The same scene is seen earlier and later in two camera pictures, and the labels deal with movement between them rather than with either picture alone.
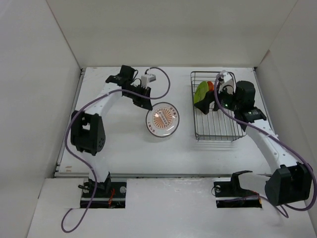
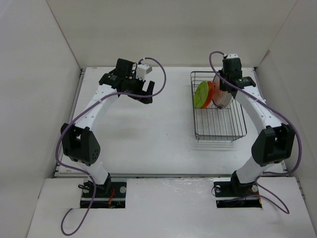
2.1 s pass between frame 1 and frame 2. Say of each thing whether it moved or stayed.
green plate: stayed
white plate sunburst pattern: moved
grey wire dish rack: stayed
